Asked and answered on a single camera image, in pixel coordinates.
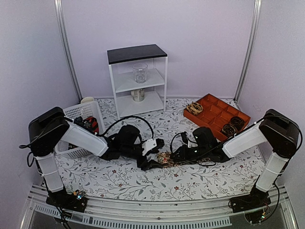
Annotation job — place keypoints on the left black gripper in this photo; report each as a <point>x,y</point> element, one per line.
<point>148,165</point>

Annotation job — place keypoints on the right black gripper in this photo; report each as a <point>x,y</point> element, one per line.
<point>184,157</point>

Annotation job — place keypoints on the cream floral paisley tie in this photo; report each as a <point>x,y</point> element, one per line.
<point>164,159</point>

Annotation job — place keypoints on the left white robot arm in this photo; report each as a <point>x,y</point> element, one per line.
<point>52,127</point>

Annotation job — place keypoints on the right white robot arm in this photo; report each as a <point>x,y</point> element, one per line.
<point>281,133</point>

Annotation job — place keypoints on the orange divided organizer tray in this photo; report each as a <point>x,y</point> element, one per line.
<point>216,113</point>

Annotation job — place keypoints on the red black striped tie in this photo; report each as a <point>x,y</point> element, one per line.
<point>91,124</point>

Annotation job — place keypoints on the rolled beige striped tie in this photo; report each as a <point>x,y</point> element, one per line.
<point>194,108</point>

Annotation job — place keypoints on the floral patterned table mat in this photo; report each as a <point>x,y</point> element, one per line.
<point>122,179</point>

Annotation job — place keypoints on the dark blue floral tie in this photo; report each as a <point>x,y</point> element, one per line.
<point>86,124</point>

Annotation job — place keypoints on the cream mug behind basket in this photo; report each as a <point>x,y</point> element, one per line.
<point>87,100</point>

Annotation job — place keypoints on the white perforated plastic basket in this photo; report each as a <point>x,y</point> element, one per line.
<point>84,110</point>

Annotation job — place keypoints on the white shelf with black top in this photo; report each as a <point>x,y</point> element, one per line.
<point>120,63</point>

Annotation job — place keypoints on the clear drinking glass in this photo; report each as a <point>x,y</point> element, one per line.
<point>140,72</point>

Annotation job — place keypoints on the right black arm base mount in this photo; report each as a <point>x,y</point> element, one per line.
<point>251,202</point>

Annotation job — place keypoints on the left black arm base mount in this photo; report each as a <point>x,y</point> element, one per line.
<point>75,201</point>

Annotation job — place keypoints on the right aluminium corner post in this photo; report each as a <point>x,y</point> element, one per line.
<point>249,50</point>

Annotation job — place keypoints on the aluminium corner post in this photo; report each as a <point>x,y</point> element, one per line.
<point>249,50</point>
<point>66,47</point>

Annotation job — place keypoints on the left aluminium corner post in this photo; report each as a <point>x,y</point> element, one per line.
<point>66,47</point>

